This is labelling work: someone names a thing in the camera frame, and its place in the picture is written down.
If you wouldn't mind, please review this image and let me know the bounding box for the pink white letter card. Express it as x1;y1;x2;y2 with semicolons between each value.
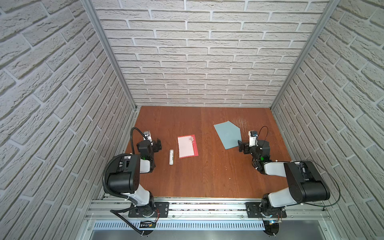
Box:
178;135;199;159

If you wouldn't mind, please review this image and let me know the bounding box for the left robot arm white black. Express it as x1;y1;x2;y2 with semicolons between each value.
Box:
102;140;162;218

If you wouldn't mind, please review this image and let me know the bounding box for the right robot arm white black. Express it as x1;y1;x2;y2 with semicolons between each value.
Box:
238;140;331;218

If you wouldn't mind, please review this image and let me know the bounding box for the white glue stick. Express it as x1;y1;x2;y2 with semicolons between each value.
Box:
169;149;174;166

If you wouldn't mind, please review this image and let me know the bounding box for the small circuit board left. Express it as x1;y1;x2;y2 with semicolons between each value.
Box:
140;221;157;229

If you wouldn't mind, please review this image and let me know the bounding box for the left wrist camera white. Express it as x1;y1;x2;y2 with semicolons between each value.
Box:
143;131;153;142

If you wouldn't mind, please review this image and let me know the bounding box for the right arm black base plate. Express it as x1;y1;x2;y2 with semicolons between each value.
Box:
246;202;287;219

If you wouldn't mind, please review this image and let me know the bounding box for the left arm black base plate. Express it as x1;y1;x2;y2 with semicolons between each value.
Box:
128;202;169;219

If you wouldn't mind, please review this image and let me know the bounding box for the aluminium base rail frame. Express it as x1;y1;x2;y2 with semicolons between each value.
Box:
76;194;341;240

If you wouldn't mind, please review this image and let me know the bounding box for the left aluminium corner post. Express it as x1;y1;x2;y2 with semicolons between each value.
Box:
82;0;137;111

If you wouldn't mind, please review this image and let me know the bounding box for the aluminium corner post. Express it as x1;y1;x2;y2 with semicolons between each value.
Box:
270;0;340;111
82;0;137;111

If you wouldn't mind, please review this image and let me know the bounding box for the right aluminium corner post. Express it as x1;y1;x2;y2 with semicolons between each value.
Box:
270;0;340;111

